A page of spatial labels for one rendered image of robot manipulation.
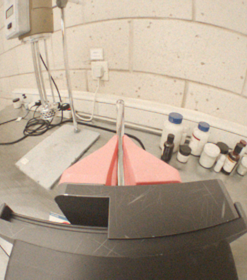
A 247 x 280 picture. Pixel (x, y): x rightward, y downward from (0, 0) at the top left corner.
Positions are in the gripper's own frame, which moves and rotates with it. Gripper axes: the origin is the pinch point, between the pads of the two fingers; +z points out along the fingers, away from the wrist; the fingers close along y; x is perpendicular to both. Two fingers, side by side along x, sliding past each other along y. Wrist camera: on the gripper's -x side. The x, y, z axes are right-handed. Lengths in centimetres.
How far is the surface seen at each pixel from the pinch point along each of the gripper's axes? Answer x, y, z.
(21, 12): -20.5, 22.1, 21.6
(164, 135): 18.4, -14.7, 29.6
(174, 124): 14.0, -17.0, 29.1
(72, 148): 23.6, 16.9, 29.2
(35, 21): -17.7, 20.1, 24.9
